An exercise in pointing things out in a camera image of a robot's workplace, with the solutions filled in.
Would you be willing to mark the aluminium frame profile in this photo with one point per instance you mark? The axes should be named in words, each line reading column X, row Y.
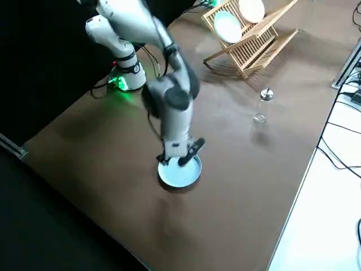
column 12, row 145

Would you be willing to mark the glass bottle with silver stopper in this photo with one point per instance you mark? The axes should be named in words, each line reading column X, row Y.
column 266, row 95

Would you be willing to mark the blue plate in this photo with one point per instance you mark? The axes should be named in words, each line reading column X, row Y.
column 227, row 26
column 180, row 176

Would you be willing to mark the wooden dish rack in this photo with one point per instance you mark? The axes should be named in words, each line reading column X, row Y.
column 253, row 52

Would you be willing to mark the aluminium camera post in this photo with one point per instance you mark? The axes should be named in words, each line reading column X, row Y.
column 348, row 63

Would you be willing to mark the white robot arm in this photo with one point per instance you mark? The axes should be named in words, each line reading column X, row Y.
column 175, row 118

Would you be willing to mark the pale plate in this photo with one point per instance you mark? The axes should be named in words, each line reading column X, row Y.
column 252, row 9

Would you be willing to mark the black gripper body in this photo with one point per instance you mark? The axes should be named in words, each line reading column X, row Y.
column 190, row 144

